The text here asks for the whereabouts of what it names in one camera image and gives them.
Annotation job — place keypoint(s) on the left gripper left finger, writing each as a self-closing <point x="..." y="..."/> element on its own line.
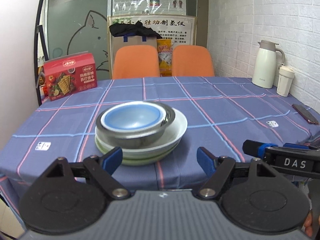
<point x="69" y="197"/>

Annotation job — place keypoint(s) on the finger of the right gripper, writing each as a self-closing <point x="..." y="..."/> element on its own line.
<point x="256" y="149"/>
<point x="296" y="146"/>

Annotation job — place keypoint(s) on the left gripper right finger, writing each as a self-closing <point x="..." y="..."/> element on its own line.
<point x="253" y="196"/>

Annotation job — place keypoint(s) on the green plate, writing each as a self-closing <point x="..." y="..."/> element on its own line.
<point x="148" y="158"/>

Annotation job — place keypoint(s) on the large floral white plate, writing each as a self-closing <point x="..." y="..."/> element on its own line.
<point x="171" y="136"/>

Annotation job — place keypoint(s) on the translucent blue plastic bowl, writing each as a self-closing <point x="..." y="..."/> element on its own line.
<point x="133" y="117"/>

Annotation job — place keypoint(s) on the stainless steel bowl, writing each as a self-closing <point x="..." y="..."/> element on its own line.
<point x="134" y="124"/>

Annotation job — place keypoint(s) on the person's right hand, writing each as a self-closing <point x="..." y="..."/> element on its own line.
<point x="307" y="227"/>

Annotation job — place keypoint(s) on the smartphone on table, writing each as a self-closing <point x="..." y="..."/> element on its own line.
<point x="305" y="114"/>

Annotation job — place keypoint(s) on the blue plaid tablecloth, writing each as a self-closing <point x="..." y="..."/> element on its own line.
<point x="221" y="112"/>

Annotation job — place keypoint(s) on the white tumbler cup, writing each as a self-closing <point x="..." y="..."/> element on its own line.
<point x="286" y="76"/>

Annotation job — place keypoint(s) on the white thermos jug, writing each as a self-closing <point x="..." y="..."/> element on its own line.
<point x="266" y="64"/>

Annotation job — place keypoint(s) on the right orange chair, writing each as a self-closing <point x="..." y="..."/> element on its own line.
<point x="188" y="60"/>

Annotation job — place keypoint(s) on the orange chair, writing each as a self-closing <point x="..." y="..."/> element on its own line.
<point x="188" y="60"/>
<point x="136" y="62"/>

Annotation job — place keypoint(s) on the red cracker box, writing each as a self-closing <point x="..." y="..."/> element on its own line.
<point x="70" y="74"/>

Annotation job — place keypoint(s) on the yellow snack bag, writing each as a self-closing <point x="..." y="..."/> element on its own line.
<point x="164" y="49"/>

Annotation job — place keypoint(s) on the framed chinese text poster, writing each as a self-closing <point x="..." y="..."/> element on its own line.
<point x="180" y="29"/>

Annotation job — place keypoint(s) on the left orange chair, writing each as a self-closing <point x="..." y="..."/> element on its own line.
<point x="136" y="62"/>

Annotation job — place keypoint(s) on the black cloth on box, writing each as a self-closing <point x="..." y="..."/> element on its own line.
<point x="137" y="29"/>

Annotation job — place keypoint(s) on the cardboard box with blue handles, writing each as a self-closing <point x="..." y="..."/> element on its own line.
<point x="122" y="41"/>

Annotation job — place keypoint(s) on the black metal rack frame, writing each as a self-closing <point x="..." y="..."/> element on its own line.
<point x="39" y="33"/>

